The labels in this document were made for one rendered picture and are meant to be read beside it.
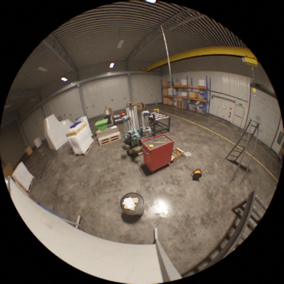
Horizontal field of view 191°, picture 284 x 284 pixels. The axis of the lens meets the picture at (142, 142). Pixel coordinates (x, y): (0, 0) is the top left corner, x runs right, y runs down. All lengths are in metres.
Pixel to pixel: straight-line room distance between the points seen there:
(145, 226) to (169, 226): 0.51
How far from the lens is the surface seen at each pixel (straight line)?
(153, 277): 0.51
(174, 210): 2.21
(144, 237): 2.14
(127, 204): 1.53
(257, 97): 11.16
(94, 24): 8.31
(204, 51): 8.94
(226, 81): 11.44
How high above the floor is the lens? 2.12
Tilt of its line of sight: 32 degrees down
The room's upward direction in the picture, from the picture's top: 7 degrees counter-clockwise
